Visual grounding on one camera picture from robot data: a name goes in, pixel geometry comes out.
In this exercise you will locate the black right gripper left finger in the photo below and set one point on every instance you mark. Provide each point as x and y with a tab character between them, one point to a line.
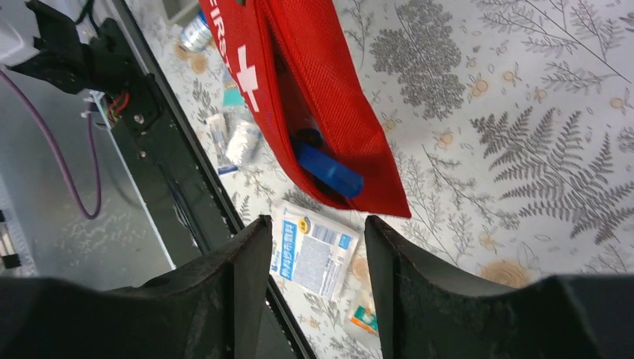
210	307

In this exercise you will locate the bandage roll packet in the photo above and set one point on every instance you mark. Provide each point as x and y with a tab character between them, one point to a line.
361	318

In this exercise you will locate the clear syringe packet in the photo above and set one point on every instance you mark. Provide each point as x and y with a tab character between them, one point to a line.
218	132

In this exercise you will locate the red first aid pouch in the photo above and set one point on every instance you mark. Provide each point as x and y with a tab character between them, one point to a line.
291	63

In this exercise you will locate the blue white gauze packet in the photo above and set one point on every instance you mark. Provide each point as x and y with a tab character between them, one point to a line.
311	250

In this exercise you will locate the floral table mat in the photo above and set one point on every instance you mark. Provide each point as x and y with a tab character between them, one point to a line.
510	123

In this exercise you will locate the white blue-label bottle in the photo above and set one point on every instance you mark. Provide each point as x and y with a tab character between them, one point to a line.
196	35

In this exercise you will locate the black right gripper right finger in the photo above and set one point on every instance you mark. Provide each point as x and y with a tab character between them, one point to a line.
428	308

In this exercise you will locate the blue tweezers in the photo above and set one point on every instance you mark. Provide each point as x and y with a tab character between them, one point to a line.
311	153

